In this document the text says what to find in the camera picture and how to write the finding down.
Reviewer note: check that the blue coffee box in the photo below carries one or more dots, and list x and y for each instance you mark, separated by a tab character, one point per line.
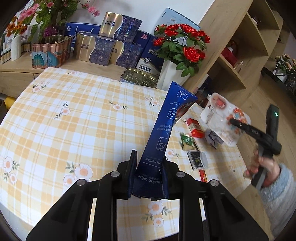
148	180

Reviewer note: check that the gold embossed tray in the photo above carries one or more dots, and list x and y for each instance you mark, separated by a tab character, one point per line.
138	77

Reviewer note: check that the gold blue gift box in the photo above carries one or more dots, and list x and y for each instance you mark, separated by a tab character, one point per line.
119	27

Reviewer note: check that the white geometric vase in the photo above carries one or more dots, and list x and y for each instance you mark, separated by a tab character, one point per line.
169	74

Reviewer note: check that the red cigarette pack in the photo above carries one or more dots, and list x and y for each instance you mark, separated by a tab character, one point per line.
195	128

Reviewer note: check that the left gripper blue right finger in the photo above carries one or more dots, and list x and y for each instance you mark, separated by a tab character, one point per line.
164	176

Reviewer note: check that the white grey paper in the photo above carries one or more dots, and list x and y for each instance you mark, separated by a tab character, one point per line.
213	139

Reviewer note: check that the pink cherry blossom bouquet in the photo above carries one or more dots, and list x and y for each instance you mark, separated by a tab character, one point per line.
49	17

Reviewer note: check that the plaid yellow tablecloth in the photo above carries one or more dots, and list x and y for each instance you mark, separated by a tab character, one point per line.
68	125

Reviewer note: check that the red rose bouquet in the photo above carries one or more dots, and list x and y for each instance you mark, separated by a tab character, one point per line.
183	45

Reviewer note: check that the striped tin flower box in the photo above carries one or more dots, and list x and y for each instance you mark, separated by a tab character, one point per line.
52	51

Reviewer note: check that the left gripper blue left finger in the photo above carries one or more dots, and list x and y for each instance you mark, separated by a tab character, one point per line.
130	172

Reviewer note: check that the black small packet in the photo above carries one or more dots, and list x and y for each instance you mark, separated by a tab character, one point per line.
195	160

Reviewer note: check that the white slim vase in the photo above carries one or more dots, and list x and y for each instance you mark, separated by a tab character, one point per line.
16	48

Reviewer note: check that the green candy wrapper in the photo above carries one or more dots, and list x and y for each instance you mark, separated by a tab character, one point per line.
188	143

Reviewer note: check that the person's right hand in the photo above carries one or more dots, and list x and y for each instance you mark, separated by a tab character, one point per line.
272	167

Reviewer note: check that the translucent round lid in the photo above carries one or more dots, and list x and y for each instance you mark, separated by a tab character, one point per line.
204	160

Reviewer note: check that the right grey fleece forearm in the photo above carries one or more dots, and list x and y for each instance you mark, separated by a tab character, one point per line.
279	200

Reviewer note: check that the wooden shelf unit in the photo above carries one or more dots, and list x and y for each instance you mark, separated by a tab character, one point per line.
242	35

